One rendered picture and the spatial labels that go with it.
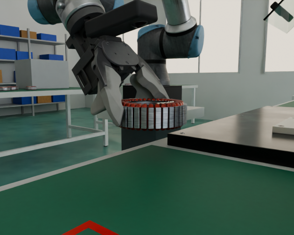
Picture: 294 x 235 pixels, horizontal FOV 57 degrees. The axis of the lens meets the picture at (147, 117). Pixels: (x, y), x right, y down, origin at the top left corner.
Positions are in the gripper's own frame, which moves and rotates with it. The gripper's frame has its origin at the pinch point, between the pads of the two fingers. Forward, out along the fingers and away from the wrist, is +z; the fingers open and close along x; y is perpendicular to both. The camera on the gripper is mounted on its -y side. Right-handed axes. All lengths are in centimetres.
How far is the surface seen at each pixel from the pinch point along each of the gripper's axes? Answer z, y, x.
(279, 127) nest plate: 11.3, -9.0, -19.3
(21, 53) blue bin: -381, 439, -298
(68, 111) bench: -138, 272, -208
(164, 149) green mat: 5.1, 3.9, -3.7
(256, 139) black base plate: 10.9, -7.1, -12.0
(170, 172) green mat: 8.8, -1.7, 5.1
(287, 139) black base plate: 13.4, -10.3, -15.0
